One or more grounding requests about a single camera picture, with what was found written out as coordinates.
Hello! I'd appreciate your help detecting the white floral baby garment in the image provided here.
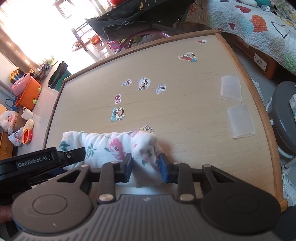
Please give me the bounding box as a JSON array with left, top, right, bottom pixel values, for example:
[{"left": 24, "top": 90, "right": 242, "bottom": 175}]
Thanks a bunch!
[{"left": 59, "top": 131, "right": 163, "bottom": 188}]

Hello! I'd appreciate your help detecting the orange plastic tub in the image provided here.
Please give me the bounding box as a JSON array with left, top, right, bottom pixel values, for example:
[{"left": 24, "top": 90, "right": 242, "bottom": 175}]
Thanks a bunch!
[{"left": 14, "top": 77, "right": 42, "bottom": 110}]

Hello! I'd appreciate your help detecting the red letter sticker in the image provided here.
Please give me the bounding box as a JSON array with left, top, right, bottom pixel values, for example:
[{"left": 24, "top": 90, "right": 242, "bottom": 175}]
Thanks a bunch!
[{"left": 114, "top": 94, "right": 122, "bottom": 104}]

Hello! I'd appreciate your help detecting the clear tape patch lower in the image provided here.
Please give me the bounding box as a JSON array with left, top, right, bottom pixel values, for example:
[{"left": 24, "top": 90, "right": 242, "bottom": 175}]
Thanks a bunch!
[{"left": 227, "top": 104, "right": 255, "bottom": 139}]

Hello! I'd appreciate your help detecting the clear tape patch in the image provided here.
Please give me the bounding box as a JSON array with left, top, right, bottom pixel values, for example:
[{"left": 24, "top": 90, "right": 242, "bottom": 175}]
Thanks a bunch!
[
  {"left": 220, "top": 75, "right": 242, "bottom": 103},
  {"left": 227, "top": 104, "right": 255, "bottom": 139}
]

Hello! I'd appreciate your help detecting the cartoon face sticker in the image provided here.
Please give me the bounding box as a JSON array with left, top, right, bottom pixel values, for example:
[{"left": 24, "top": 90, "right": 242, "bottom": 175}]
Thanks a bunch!
[{"left": 138, "top": 77, "right": 151, "bottom": 90}]

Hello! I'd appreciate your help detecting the teal trash bin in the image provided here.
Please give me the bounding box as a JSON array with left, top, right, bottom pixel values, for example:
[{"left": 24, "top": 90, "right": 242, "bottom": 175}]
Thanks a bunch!
[{"left": 48, "top": 61, "right": 71, "bottom": 91}]

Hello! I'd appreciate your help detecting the clear tape patch upper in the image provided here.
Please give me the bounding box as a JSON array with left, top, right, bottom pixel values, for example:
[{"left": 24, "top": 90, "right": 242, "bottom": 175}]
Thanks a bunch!
[{"left": 220, "top": 75, "right": 242, "bottom": 103}]

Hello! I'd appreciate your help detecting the grey round stool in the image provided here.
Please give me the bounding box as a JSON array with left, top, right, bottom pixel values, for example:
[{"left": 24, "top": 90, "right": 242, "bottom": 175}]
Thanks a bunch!
[{"left": 266, "top": 81, "right": 295, "bottom": 159}]

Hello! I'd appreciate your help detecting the cartoon boy sticker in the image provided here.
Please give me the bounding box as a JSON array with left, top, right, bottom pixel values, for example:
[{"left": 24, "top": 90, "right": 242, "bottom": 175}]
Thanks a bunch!
[{"left": 178, "top": 52, "right": 197, "bottom": 63}]

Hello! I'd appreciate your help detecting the small red white sticker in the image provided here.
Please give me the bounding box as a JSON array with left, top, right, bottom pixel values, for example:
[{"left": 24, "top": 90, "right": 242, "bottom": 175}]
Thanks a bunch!
[{"left": 198, "top": 39, "right": 207, "bottom": 44}]

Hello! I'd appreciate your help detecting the grey baby bouncer seat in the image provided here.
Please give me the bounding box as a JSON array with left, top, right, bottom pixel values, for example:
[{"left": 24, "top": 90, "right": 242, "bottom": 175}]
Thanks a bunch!
[{"left": 87, "top": 1, "right": 194, "bottom": 41}]

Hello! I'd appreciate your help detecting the colourful heart quilt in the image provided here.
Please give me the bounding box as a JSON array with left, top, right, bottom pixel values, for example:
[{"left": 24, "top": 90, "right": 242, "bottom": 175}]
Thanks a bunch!
[{"left": 186, "top": 1, "right": 295, "bottom": 74}]

